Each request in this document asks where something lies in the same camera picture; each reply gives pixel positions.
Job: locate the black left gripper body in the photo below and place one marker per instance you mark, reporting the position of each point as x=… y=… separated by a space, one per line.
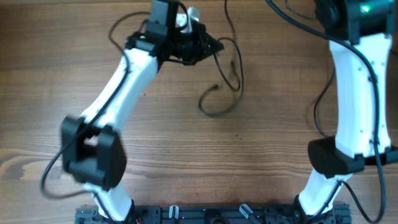
x=190 y=45

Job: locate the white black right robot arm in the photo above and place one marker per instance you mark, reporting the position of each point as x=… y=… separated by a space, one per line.
x=360 y=38

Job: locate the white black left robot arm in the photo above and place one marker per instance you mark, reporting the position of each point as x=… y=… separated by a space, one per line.
x=92 y=151

